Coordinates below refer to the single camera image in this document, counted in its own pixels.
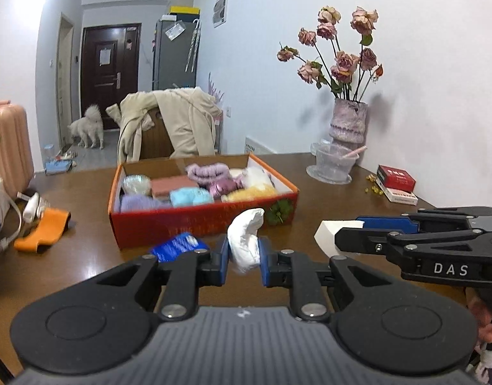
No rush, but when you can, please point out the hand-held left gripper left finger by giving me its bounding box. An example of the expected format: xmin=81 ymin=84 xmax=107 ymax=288
xmin=94 ymin=236 xmax=231 ymax=321

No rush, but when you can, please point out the purple woven cloth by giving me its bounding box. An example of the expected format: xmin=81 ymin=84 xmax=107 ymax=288
xmin=119 ymin=194 xmax=172 ymax=212

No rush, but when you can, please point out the white cigarette box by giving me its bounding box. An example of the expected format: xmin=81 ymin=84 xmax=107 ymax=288
xmin=384 ymin=188 xmax=419 ymax=205

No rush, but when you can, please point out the pink suitcase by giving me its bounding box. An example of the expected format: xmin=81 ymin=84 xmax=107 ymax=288
xmin=0 ymin=99 xmax=35 ymax=188

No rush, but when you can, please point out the orange band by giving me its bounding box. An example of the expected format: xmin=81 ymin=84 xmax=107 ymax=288
xmin=14 ymin=208 xmax=72 ymax=253

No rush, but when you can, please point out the red cigarette box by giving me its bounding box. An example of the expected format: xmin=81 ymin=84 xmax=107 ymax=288
xmin=376 ymin=164 xmax=416 ymax=193

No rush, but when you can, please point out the bouquet of dried roses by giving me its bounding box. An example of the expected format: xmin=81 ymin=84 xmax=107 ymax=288
xmin=276 ymin=5 xmax=385 ymax=103

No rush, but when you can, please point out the white foam block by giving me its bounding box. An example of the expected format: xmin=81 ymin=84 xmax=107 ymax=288
xmin=314 ymin=220 xmax=366 ymax=256

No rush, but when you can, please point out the pink sponge block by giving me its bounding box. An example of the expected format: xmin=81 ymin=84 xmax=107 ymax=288
xmin=150 ymin=175 xmax=199 ymax=199

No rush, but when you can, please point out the lilac fluffy cloth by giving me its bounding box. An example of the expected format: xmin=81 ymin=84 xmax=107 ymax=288
xmin=185 ymin=162 xmax=230 ymax=187

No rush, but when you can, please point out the person's right hand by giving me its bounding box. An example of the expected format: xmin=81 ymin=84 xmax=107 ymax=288
xmin=468 ymin=295 xmax=492 ymax=346

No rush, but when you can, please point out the clear plastic pouch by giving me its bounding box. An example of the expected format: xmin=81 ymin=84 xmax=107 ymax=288
xmin=164 ymin=22 xmax=184 ymax=41

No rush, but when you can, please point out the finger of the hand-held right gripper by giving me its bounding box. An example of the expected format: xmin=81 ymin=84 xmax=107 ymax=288
xmin=356 ymin=206 xmax=492 ymax=234
xmin=335 ymin=227 xmax=485 ymax=267

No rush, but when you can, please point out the white wall panel box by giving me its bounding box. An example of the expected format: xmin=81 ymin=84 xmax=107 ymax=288
xmin=212 ymin=0 xmax=229 ymax=29

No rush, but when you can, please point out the white wall heater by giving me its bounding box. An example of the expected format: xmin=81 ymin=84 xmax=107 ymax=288
xmin=245 ymin=135 xmax=276 ymax=155

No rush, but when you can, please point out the light blue plush toy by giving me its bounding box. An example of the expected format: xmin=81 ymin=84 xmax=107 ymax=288
xmin=169 ymin=187 xmax=214 ymax=208

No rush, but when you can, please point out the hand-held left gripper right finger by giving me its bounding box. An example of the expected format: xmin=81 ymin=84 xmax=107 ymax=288
xmin=259 ymin=236 xmax=397 ymax=323

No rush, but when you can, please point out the white tube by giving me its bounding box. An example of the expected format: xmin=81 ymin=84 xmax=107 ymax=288
xmin=22 ymin=192 xmax=50 ymax=223

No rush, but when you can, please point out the folded pale umbrella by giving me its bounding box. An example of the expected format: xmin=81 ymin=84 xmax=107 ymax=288
xmin=185 ymin=18 xmax=200 ymax=73

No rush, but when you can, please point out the purple textured vase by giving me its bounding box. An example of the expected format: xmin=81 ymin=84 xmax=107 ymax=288
xmin=329 ymin=98 xmax=368 ymax=145

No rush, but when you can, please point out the pale interior door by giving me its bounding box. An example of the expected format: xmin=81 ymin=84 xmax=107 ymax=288
xmin=56 ymin=13 xmax=75 ymax=147

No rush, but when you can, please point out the blue packet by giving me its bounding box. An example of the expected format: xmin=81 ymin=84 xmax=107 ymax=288
xmin=150 ymin=233 xmax=210 ymax=263

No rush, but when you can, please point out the clear crumpled plastic wad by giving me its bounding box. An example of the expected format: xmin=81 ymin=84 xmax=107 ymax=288
xmin=121 ymin=174 xmax=151 ymax=196

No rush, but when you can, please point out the white cable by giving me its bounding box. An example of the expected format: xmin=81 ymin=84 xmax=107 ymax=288
xmin=0 ymin=192 xmax=32 ymax=252

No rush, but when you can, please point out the beige coat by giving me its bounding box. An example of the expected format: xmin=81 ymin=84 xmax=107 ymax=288
xmin=105 ymin=86 xmax=223 ymax=165

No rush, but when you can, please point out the blue tray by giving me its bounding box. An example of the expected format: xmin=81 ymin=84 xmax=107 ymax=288
xmin=45 ymin=159 xmax=76 ymax=175

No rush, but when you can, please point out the wooden chair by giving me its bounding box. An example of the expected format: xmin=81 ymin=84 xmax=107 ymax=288
xmin=139 ymin=106 xmax=222 ymax=161

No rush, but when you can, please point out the white soft cloth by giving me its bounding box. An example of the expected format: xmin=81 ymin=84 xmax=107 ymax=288
xmin=227 ymin=208 xmax=266 ymax=275

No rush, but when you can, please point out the pink satin bag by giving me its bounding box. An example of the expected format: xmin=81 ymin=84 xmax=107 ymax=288
xmin=209 ymin=178 xmax=244 ymax=199

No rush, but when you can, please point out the clear glass bowl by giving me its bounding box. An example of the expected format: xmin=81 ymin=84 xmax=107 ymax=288
xmin=306 ymin=140 xmax=361 ymax=185

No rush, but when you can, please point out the white dog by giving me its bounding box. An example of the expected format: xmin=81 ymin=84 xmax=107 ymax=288
xmin=67 ymin=104 xmax=106 ymax=150

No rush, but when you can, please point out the dark entrance door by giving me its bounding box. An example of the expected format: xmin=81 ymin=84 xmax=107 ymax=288
xmin=81 ymin=23 xmax=142 ymax=131

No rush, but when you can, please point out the red cardboard box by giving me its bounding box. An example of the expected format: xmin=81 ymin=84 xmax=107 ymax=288
xmin=108 ymin=153 xmax=300 ymax=249

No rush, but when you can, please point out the grey refrigerator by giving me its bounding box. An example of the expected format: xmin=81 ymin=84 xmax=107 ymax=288
xmin=151 ymin=14 xmax=200 ymax=91

